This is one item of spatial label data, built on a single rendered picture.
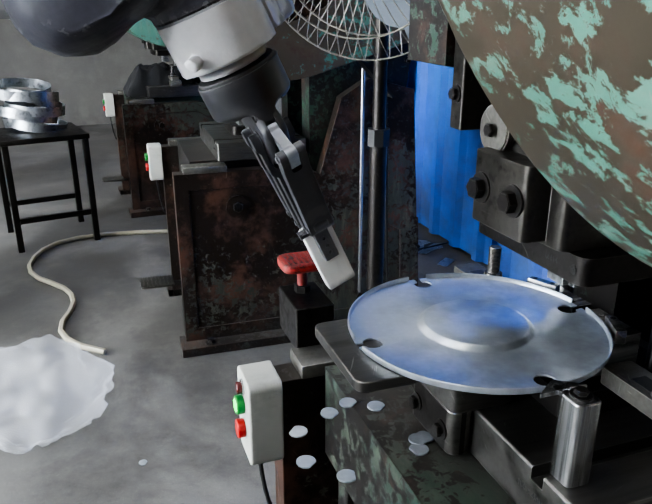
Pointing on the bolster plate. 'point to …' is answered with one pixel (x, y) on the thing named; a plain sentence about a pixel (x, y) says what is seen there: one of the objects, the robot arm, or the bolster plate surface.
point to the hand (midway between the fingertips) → (327, 253)
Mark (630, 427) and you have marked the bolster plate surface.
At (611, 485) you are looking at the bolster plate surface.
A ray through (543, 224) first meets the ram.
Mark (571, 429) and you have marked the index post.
